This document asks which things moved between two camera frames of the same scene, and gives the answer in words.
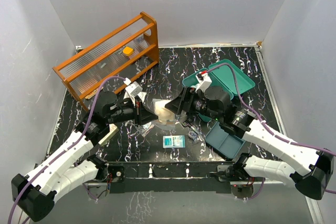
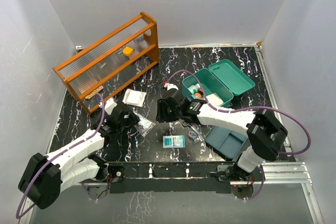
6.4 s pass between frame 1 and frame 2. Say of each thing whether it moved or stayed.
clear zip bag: stayed
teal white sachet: stayed
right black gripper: moved
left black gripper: moved
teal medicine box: stayed
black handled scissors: stayed
